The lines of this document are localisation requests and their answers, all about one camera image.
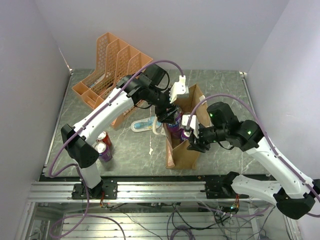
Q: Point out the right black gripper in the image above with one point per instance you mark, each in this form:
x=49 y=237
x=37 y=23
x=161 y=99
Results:
x=198 y=144

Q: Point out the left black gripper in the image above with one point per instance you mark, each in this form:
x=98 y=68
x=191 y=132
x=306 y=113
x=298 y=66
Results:
x=163 y=115

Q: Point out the purple fanta can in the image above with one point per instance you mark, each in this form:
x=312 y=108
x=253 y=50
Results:
x=185 y=135
x=173 y=122
x=105 y=154

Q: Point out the burlap canvas tote bag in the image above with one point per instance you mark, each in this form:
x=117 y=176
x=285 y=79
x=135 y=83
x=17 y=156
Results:
x=178 y=156

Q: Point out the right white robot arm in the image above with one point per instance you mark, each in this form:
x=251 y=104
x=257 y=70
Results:
x=292 y=192

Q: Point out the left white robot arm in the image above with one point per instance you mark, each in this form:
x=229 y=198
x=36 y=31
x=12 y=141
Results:
x=79 y=139

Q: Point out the blue correction tape package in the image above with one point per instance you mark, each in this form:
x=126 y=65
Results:
x=142 y=125

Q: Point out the red cola can back left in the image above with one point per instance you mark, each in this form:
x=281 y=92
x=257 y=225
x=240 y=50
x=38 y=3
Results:
x=104 y=137

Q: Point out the orange plastic file organizer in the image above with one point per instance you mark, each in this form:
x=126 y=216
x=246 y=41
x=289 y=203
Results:
x=115 y=59

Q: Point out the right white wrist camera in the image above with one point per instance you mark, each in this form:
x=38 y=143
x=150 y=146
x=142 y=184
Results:
x=190 y=123

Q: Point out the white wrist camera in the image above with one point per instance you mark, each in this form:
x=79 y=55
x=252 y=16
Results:
x=179 y=90
x=190 y=123

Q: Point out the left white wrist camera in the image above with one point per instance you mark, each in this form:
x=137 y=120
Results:
x=179 y=90

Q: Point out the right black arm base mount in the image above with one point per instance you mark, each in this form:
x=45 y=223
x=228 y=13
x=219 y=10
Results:
x=220 y=186

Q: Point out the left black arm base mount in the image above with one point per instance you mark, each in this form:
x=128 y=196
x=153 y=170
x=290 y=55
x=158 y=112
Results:
x=104 y=190

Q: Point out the aluminium frame rail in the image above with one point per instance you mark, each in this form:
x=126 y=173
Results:
x=118 y=192

